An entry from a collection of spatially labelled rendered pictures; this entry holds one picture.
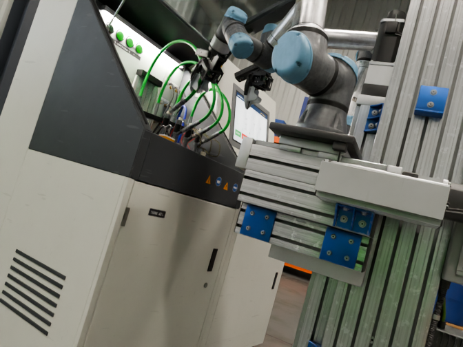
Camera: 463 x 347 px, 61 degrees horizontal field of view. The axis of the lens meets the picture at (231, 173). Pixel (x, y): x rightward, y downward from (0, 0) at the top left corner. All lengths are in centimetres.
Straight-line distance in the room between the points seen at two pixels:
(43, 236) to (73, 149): 32
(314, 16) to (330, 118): 27
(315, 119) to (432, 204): 37
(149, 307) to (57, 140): 69
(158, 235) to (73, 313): 36
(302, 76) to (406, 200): 39
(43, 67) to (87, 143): 49
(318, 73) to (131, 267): 84
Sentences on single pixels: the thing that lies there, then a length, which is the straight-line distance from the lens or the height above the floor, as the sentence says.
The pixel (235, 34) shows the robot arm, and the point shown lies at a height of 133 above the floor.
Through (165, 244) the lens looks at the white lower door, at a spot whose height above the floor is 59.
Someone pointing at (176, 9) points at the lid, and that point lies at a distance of 193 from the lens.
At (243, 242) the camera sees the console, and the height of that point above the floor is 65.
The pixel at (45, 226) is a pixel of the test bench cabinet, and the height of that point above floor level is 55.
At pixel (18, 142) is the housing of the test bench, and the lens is 179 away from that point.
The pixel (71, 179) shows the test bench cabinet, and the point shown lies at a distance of 145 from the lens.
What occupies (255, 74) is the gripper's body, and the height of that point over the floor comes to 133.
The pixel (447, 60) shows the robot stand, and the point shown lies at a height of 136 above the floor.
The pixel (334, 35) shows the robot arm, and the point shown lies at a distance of 166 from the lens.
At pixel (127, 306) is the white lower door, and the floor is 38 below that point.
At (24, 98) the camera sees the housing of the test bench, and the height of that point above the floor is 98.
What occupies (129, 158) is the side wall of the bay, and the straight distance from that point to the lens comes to 127.
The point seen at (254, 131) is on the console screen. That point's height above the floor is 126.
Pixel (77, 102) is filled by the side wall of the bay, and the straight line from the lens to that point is 155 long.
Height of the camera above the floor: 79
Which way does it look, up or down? 5 degrees up
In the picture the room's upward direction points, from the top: 16 degrees clockwise
